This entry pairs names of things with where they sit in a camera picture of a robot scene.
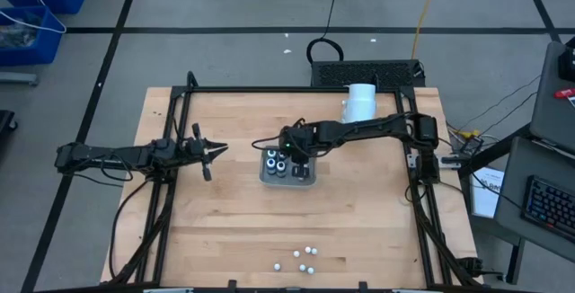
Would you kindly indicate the large green-cap food coloring bottle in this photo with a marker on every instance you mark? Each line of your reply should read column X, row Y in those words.
column 271, row 153

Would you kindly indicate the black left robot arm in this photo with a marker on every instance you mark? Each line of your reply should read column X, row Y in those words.
column 117, row 156

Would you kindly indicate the black corner power adapter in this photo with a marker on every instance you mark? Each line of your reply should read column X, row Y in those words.
column 471, row 267

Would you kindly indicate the grey desk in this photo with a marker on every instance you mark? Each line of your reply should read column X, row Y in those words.
column 530, row 162

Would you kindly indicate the large purple-cap food coloring bottle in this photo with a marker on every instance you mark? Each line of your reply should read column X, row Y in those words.
column 282, row 155

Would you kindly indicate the red item on table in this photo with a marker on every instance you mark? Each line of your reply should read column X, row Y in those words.
column 565, row 93

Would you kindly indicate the black perforated computer case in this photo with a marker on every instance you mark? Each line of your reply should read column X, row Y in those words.
column 359, row 73

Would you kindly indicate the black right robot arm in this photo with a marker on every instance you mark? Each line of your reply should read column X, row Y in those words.
column 368, row 127

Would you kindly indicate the black aluminium table frame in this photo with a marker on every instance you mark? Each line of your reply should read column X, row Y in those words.
column 292, row 89

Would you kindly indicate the grey metal bar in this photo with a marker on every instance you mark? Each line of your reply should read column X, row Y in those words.
column 18, row 78

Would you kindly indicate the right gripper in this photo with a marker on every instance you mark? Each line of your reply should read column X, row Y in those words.
column 298, row 142

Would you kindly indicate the black table clamp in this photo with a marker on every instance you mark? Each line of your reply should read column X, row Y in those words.
column 231, row 285
column 363, row 286

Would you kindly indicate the large blue-cap food coloring bottle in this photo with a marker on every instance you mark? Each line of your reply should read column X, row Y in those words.
column 271, row 164

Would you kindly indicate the black item on table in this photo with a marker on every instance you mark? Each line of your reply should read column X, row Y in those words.
column 568, row 64

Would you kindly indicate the grey side table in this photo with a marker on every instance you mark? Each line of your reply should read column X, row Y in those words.
column 550, row 118

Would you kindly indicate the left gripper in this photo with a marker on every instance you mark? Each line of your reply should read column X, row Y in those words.
column 191, row 151

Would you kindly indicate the white paper sheet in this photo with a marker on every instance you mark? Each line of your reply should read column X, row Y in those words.
column 485, row 198

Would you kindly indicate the large black-cap food coloring bottle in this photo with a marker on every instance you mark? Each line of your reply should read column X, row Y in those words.
column 281, row 166

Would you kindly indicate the black equipment on floor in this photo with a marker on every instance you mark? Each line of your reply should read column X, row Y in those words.
column 5, row 124

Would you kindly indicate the black keyboard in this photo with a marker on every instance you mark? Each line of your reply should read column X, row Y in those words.
column 548, row 207

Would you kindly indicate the white plastic bin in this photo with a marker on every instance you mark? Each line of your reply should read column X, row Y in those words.
column 287, row 183

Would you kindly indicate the white cylinder on stand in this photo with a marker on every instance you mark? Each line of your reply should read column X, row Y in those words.
column 359, row 102

